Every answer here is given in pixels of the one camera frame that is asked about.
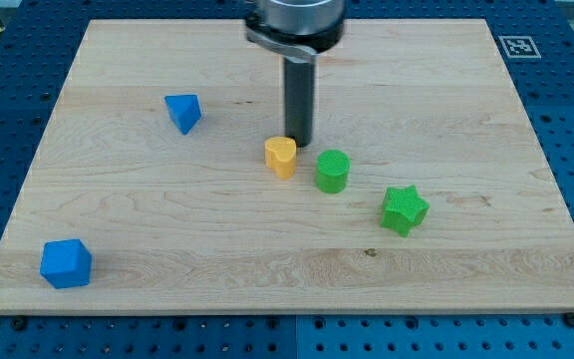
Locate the white fiducial marker tag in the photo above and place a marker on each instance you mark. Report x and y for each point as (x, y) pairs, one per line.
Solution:
(519, 47)

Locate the yellow heart block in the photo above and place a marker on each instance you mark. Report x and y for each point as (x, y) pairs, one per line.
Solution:
(280, 156)

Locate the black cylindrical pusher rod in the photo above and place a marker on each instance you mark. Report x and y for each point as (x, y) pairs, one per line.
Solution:
(299, 86)

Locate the green star block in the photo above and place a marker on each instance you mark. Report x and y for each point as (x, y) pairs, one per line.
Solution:
(403, 209)

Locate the blue cube block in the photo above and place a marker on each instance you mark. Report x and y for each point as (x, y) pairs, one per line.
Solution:
(66, 263)

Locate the wooden board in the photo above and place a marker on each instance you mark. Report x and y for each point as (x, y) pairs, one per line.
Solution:
(198, 224)

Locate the green cylinder block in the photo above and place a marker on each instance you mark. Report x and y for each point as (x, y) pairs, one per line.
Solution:
(332, 171)

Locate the blue triangle block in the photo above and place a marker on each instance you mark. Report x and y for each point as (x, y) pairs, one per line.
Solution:
(184, 111)

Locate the black board stop bolt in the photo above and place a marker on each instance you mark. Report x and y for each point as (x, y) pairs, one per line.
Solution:
(19, 323)
(568, 319)

